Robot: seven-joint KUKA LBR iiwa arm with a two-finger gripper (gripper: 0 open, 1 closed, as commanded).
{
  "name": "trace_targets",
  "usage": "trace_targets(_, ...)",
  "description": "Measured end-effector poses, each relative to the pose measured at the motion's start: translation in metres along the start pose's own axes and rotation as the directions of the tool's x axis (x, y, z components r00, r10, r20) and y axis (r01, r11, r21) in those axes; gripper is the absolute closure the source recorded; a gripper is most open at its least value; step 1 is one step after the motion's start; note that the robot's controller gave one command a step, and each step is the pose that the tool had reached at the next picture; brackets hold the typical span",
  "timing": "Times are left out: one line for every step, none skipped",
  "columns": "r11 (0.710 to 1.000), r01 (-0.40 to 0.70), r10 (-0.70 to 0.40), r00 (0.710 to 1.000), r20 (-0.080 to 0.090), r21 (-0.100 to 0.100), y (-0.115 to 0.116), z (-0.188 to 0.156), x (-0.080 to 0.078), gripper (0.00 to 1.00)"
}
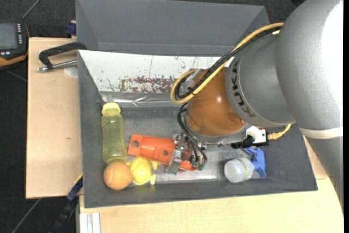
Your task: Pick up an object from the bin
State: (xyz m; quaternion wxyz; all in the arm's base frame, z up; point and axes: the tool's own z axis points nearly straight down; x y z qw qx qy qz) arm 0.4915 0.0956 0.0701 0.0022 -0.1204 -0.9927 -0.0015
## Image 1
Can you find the white spray bottle blue trigger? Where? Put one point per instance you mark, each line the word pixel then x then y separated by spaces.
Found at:
pixel 238 170

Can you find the orange ball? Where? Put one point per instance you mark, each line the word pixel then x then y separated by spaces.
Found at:
pixel 117 176

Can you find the grey metal bin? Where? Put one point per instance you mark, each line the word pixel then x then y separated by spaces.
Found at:
pixel 152 24

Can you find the pale wood flat board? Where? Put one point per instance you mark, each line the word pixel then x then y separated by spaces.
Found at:
pixel 51 117

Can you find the black cylinder on white bracket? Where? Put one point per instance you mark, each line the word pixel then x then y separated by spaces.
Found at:
pixel 255 135

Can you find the orange flat block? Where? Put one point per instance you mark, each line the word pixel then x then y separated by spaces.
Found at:
pixel 150 147

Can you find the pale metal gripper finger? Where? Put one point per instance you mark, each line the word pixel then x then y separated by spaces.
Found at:
pixel 178 161
pixel 171 165

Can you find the yellow toy duck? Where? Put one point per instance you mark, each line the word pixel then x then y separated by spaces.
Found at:
pixel 141 172

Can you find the yellow clear plastic bottle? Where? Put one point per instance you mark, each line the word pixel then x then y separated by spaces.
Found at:
pixel 113 133

